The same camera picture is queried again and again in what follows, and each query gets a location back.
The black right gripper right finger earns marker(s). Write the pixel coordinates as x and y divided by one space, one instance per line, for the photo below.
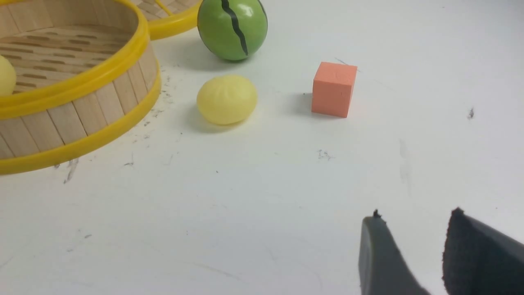
480 260

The bamboo steamer tray yellow rim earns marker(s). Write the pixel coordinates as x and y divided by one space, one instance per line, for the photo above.
86 74

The orange foam cube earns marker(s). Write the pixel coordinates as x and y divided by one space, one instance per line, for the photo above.
332 89

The woven bamboo steamer lid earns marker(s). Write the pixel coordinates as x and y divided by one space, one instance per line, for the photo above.
169 17

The yellow bun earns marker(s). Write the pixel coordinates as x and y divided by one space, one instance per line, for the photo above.
227 99
7 77

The green toy watermelon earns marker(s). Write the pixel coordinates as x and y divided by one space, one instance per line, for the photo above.
233 30

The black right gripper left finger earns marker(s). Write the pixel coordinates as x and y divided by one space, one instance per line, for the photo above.
382 268

